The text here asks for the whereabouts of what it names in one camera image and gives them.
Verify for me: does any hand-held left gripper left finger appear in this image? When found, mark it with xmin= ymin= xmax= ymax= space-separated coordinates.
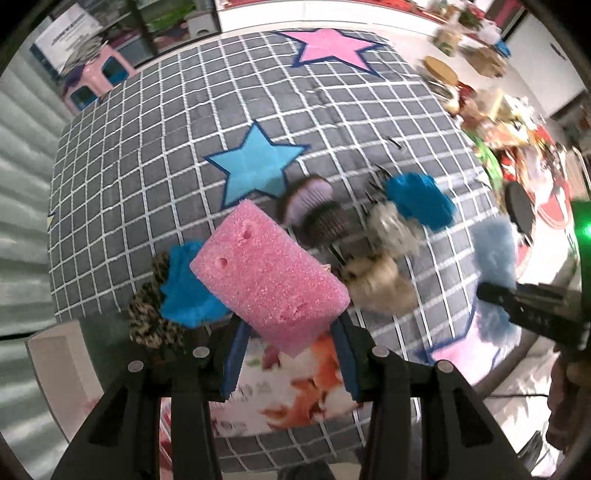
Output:
xmin=51 ymin=318 xmax=253 ymax=480

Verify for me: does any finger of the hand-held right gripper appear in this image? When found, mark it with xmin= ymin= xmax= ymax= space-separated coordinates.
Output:
xmin=477 ymin=281 xmax=578 ymax=344

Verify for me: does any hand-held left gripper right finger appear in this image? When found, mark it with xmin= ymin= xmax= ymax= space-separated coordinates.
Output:
xmin=329 ymin=318 xmax=536 ymax=480

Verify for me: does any light blue fluffy scrunchie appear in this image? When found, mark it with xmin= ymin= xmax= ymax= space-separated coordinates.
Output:
xmin=471 ymin=219 xmax=520 ymax=347

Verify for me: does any pink foam sponge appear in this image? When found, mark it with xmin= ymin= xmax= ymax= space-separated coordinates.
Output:
xmin=189 ymin=200 xmax=350 ymax=357

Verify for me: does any cream polka dot scrunchie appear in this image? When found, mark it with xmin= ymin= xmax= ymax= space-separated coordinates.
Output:
xmin=365 ymin=203 xmax=423 ymax=259

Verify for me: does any purple and brown scrunchie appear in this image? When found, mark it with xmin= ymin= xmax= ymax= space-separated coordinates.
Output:
xmin=276 ymin=176 xmax=354 ymax=247

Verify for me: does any person's right hand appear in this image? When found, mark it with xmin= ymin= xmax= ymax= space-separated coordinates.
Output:
xmin=547 ymin=353 xmax=591 ymax=455

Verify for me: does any black round disc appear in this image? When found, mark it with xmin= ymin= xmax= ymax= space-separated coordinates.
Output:
xmin=504 ymin=182 xmax=536 ymax=238

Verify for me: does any beige fluffy scrunchie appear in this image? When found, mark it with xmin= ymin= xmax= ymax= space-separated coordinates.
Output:
xmin=341 ymin=253 xmax=419 ymax=315

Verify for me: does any leopard print scrunchie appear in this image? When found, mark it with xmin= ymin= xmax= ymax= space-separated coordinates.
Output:
xmin=127 ymin=251 xmax=188 ymax=352

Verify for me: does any grey checked star blanket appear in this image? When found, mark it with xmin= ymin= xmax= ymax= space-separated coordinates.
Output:
xmin=47 ymin=28 xmax=511 ymax=468

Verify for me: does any round wooden lid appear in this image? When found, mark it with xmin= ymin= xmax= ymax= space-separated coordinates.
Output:
xmin=422 ymin=55 xmax=460 ymax=86

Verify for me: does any pale green curtain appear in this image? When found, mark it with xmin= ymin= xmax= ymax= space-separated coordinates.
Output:
xmin=0 ymin=51 xmax=70 ymax=467

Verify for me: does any pink plastic stool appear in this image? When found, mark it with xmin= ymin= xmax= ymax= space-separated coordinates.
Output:
xmin=61 ymin=47 xmax=138 ymax=116

